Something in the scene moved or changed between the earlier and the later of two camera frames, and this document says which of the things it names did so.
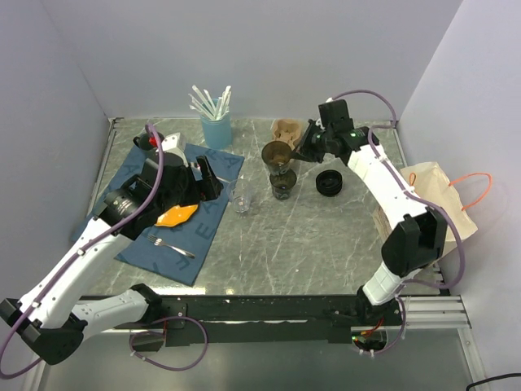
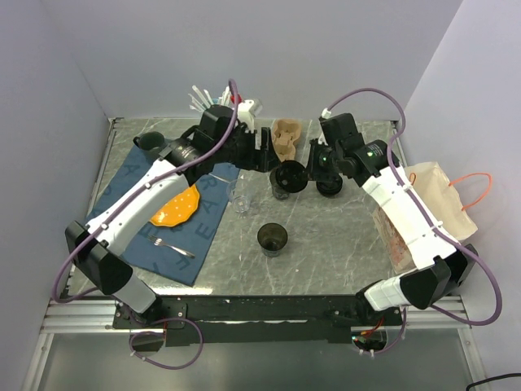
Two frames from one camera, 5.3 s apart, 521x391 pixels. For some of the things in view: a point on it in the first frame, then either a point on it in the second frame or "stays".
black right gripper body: x=314 y=145 to x=323 y=164
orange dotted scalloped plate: x=178 y=213 stays
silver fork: x=159 y=241 stays
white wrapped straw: x=203 y=101 stays
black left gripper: x=263 y=319 stays
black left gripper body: x=198 y=191 to x=241 y=150
